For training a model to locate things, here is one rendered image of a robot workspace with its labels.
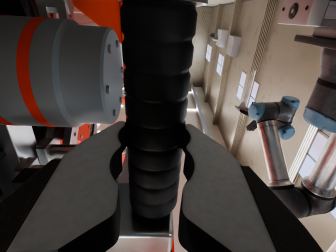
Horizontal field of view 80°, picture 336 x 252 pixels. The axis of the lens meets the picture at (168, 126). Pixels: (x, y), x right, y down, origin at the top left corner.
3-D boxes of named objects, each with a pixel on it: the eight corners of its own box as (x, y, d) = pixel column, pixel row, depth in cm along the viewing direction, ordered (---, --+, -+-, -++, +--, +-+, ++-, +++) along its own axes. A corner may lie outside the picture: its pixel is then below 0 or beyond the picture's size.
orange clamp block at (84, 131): (47, 139, 52) (62, 145, 60) (78, 140, 52) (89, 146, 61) (52, 113, 54) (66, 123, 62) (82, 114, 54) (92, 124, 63)
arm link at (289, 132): (299, 125, 91) (293, 141, 95) (282, 114, 100) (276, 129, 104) (285, 126, 89) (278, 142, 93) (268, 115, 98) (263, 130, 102)
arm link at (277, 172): (266, 219, 84) (242, 107, 94) (288, 215, 86) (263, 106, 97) (287, 226, 73) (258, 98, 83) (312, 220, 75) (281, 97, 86)
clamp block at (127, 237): (37, 234, 13) (54, 276, 16) (174, 235, 14) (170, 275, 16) (68, 179, 18) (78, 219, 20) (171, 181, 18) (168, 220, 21)
